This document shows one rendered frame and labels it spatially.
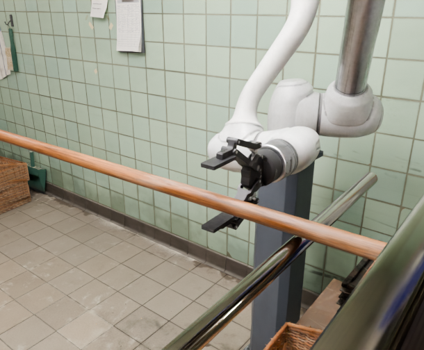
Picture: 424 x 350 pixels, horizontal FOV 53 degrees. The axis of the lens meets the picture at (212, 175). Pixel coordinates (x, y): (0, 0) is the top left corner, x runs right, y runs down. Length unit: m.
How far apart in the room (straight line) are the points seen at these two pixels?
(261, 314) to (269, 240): 0.38
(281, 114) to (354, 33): 0.38
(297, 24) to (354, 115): 0.50
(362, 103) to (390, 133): 0.45
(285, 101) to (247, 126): 0.48
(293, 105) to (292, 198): 0.35
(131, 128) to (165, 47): 0.62
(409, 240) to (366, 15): 1.15
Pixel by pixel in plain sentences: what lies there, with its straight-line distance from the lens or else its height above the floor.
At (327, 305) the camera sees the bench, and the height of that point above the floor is 0.58.
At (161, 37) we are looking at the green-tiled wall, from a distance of 2.51.
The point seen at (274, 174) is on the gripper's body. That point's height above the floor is 1.20.
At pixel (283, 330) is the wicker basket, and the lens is 1.20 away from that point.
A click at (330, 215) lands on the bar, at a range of 0.79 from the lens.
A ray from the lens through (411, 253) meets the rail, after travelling 0.18.
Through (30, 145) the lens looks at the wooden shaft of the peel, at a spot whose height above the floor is 1.19.
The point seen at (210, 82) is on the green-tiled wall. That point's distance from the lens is 2.31.
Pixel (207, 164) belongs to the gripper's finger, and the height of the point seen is 1.26.
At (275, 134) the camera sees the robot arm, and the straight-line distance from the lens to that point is 1.00.
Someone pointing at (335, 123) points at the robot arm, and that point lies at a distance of 1.53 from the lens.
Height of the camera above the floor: 1.52
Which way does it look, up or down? 22 degrees down
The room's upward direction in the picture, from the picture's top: straight up
